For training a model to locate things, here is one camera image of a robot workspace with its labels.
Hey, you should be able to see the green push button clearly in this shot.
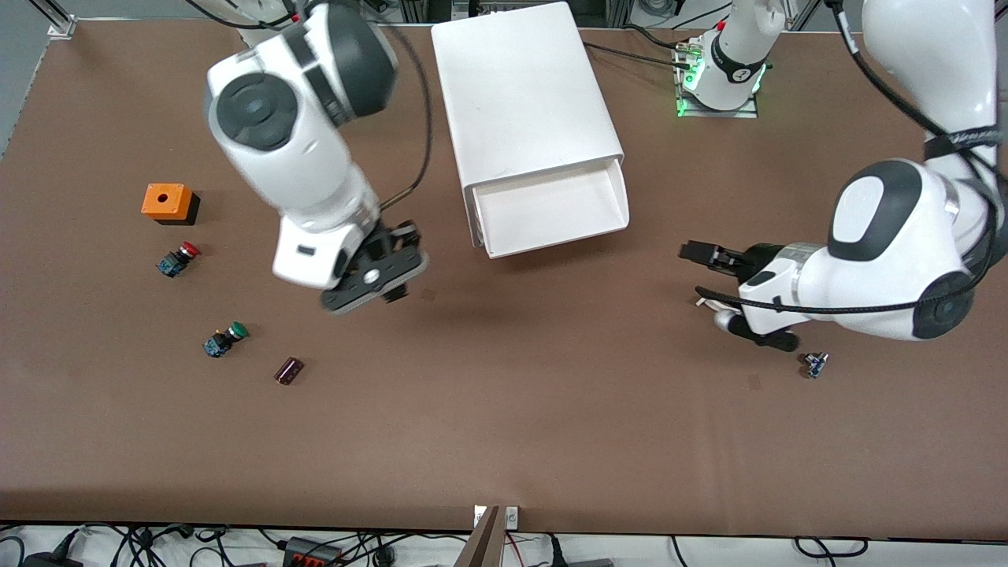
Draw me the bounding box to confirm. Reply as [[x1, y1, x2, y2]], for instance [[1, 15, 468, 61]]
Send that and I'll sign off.
[[202, 321, 250, 359]]

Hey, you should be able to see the red push button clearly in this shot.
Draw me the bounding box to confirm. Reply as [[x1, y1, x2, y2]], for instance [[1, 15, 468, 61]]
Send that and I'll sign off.
[[155, 241, 203, 278]]

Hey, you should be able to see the orange button box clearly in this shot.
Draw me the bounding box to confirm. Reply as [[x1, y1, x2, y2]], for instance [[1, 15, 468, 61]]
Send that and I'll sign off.
[[141, 183, 202, 227]]

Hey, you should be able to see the black power strip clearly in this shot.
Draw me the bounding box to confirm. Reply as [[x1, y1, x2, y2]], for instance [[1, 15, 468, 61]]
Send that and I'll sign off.
[[283, 536, 345, 567]]

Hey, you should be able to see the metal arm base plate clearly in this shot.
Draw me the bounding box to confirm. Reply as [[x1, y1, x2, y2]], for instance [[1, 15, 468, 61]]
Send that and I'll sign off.
[[675, 43, 760, 120]]

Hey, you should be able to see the black base power cable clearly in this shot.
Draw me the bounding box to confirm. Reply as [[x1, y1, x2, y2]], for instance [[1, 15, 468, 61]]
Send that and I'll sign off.
[[581, 39, 695, 70]]

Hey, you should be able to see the brown camera post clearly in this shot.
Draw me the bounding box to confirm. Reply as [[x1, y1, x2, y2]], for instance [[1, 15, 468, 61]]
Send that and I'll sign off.
[[454, 506, 504, 567]]

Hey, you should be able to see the black looped floor cable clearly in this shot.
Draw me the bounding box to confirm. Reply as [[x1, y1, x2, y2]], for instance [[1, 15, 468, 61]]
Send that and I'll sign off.
[[794, 536, 869, 558]]

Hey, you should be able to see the aluminium frame corner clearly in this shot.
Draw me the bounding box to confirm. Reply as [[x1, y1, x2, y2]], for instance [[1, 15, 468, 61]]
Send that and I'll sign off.
[[30, 0, 78, 39]]

